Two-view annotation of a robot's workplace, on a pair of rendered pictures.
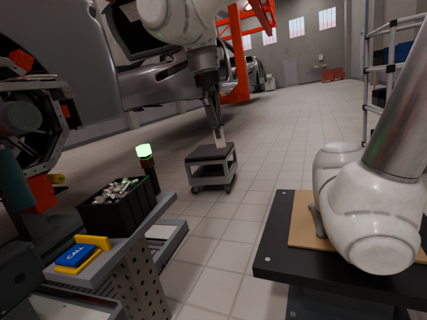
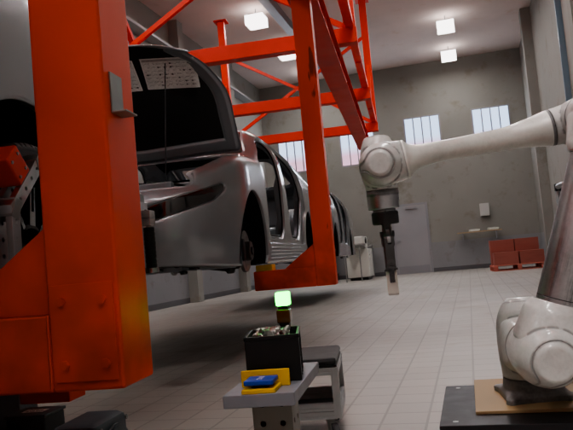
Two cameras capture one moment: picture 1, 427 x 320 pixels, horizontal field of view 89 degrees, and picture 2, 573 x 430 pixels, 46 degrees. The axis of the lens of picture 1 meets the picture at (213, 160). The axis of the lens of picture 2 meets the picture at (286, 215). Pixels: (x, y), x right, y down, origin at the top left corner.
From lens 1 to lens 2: 1.29 m
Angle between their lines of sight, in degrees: 24
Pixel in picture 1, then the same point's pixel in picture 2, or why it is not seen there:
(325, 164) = (509, 313)
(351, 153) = not seen: hidden behind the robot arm
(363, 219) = (540, 332)
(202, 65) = (386, 204)
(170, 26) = (390, 177)
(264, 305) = not seen: outside the picture
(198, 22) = (406, 175)
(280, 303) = not seen: outside the picture
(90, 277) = (293, 392)
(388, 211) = (557, 325)
